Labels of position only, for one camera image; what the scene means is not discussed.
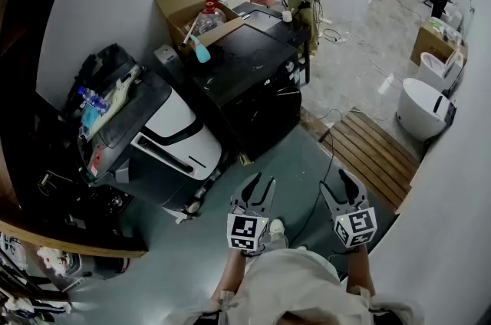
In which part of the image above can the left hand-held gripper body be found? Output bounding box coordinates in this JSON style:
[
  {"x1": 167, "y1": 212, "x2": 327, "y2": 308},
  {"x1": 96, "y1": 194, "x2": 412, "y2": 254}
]
[{"x1": 226, "y1": 196, "x2": 275, "y2": 254}]

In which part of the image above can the blue label water bottle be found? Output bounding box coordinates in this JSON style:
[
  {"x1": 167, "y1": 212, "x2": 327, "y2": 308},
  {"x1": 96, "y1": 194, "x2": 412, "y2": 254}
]
[{"x1": 77, "y1": 86, "x2": 110, "y2": 113}]

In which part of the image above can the cardboard box beside toilets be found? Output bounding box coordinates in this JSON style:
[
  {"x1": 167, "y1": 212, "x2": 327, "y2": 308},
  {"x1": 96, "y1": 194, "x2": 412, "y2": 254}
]
[{"x1": 410, "y1": 18, "x2": 470, "y2": 67}]

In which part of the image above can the person's white shirt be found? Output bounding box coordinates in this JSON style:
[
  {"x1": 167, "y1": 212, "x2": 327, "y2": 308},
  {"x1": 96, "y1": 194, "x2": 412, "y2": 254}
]
[{"x1": 183, "y1": 246, "x2": 425, "y2": 325}]

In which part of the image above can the white toilet with open lid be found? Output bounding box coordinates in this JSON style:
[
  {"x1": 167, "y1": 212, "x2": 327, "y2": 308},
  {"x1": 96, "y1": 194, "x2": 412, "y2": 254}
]
[{"x1": 416, "y1": 49, "x2": 466, "y2": 93}]

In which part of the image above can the large black box appliance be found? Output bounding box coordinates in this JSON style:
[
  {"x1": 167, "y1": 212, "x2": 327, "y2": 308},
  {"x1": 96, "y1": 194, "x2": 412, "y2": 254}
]
[{"x1": 183, "y1": 23, "x2": 304, "y2": 164}]

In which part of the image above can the person's right forearm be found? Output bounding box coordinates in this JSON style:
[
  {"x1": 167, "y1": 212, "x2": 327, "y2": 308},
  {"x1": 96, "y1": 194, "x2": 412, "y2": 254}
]
[{"x1": 346, "y1": 245, "x2": 375, "y2": 294}]

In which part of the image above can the large open cardboard box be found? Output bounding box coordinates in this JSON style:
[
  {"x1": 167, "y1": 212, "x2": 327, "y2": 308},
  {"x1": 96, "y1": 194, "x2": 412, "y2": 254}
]
[{"x1": 154, "y1": 0, "x2": 246, "y2": 57}]

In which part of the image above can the blue cloth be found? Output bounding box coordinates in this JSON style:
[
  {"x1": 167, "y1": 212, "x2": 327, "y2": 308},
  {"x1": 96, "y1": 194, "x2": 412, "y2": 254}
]
[{"x1": 81, "y1": 105, "x2": 102, "y2": 130}]

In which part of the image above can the wooden slatted platform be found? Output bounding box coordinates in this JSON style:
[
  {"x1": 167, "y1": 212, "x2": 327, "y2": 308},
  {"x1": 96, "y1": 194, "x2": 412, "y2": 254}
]
[{"x1": 319, "y1": 107, "x2": 421, "y2": 210}]

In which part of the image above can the cream plastic tool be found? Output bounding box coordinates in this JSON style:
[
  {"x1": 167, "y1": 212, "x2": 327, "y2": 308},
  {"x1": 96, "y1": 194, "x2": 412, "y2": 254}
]
[{"x1": 77, "y1": 64, "x2": 145, "y2": 143}]

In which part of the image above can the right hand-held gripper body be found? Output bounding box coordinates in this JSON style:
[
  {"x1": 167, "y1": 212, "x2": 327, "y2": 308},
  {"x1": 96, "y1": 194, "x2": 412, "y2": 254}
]
[{"x1": 331, "y1": 199, "x2": 379, "y2": 250}]

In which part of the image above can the black backpack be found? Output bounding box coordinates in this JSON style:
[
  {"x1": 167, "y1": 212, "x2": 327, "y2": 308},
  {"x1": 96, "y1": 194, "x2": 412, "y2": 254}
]
[{"x1": 64, "y1": 43, "x2": 137, "y2": 113}]

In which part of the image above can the white and grey top-load washer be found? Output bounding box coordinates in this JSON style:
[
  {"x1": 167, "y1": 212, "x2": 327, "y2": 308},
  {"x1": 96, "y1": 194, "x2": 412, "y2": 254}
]
[{"x1": 76, "y1": 66, "x2": 224, "y2": 214}]

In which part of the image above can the person's left forearm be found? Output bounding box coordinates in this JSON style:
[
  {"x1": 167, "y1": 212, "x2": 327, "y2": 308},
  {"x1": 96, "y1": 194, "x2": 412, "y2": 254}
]
[{"x1": 209, "y1": 249, "x2": 251, "y2": 302}]

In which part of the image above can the white round closed toilet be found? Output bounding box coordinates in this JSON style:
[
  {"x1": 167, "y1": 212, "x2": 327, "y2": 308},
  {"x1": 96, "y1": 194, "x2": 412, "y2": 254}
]
[{"x1": 396, "y1": 77, "x2": 458, "y2": 143}]

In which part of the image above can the person's left white shoe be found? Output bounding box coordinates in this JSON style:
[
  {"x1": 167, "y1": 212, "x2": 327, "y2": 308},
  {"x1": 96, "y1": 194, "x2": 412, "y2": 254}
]
[{"x1": 268, "y1": 218, "x2": 287, "y2": 241}]

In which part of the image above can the white wall dispenser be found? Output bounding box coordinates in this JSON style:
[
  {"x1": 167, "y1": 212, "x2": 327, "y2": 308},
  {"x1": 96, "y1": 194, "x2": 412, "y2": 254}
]
[{"x1": 153, "y1": 44, "x2": 182, "y2": 80}]

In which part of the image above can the black floor cable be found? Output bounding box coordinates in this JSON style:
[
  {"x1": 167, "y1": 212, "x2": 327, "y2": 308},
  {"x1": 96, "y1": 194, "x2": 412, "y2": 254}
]
[{"x1": 290, "y1": 131, "x2": 335, "y2": 241}]

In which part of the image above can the teal handled brush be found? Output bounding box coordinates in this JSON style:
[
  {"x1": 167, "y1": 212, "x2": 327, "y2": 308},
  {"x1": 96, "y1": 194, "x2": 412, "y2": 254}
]
[{"x1": 189, "y1": 34, "x2": 213, "y2": 64}]

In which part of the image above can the clear water jug red cap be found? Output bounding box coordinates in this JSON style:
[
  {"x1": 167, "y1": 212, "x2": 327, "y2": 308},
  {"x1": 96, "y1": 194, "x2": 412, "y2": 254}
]
[{"x1": 194, "y1": 0, "x2": 228, "y2": 35}]

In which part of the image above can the black table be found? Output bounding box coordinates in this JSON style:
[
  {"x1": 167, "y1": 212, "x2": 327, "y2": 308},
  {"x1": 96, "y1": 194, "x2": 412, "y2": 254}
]
[{"x1": 232, "y1": 1, "x2": 312, "y2": 85}]

